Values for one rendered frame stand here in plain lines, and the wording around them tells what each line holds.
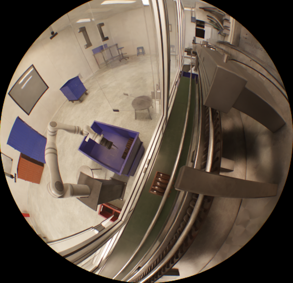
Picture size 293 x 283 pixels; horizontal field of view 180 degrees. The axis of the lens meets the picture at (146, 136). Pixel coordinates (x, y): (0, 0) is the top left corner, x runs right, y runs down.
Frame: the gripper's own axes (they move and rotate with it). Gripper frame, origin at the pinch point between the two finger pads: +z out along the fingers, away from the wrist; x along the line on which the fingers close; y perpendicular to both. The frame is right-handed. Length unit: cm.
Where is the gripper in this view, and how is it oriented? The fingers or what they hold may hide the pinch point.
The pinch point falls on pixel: (117, 149)
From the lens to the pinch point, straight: 89.4
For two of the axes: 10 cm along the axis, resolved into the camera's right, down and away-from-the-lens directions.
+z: 7.5, 5.1, 4.3
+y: -5.7, 1.3, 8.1
